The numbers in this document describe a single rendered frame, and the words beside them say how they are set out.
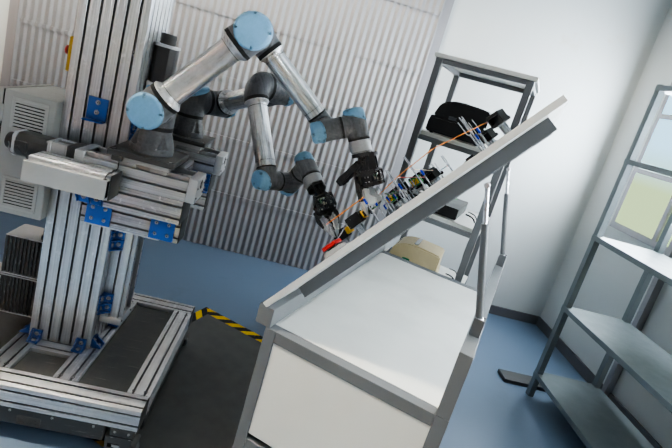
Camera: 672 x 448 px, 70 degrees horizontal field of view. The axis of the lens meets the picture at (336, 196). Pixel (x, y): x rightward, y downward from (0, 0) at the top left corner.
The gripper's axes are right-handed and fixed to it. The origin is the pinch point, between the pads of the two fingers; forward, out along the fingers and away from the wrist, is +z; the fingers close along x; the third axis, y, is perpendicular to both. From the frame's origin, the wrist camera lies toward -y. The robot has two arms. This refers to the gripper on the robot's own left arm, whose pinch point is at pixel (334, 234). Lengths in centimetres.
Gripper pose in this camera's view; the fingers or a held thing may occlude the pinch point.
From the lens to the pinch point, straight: 176.1
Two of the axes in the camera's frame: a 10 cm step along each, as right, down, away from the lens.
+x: 9.3, -2.8, 2.5
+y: 0.9, -5.0, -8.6
